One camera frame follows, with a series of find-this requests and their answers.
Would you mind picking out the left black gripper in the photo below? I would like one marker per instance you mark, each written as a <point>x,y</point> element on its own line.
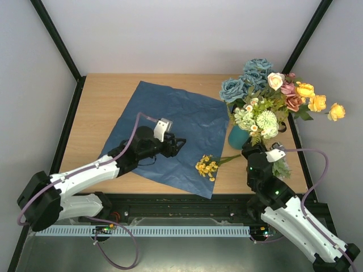
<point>173,151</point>

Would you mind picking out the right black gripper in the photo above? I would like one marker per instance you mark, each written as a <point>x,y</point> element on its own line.
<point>252,149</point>

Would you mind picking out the teal cylindrical vase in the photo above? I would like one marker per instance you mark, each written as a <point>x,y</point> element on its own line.
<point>237,137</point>

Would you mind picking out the green white flower bunch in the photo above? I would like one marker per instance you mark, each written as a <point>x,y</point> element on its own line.
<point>260,114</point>

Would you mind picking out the small yellow flower sprig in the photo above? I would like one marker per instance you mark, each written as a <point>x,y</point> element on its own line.
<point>208,165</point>

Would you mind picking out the blue wrapping paper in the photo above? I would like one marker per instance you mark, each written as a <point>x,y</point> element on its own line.
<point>202,121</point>

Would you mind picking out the pastel purple flower bunch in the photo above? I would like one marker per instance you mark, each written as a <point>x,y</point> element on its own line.
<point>281,169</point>

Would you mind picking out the black ribbon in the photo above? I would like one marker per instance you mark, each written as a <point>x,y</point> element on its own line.
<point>282,127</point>

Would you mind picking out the small pink rose sprig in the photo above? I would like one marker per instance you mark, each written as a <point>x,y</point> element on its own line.
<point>293,103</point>

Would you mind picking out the pink rose flower stem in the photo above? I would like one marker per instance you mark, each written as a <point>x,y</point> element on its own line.
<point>277,81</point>

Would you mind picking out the blue rose bunch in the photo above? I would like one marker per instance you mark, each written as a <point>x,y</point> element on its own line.
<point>254,76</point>

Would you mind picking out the yellow rose bunch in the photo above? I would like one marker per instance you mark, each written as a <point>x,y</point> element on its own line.
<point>318,103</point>

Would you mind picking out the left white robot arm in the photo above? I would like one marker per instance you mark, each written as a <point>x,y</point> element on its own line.
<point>47,199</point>

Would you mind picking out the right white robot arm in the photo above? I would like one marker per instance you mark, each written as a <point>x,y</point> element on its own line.
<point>325,250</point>

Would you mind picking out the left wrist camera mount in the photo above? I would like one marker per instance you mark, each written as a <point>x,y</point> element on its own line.
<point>162,127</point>

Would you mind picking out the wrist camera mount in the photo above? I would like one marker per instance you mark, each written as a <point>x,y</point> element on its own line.
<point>162,127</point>
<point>275,153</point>

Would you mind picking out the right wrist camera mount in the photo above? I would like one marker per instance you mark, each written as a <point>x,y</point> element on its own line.
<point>275,153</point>

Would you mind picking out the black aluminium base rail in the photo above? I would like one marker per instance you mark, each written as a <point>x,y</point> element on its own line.
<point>233,208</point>

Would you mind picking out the light blue slotted cable duct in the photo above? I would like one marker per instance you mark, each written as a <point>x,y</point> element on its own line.
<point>148,231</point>

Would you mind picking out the black frame post right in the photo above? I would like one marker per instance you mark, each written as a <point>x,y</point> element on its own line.
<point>307,34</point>

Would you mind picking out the black frame post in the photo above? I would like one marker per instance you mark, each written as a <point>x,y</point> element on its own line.
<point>57,39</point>
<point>307,34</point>

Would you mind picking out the black frame post left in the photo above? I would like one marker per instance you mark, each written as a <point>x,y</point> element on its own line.
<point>57,39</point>

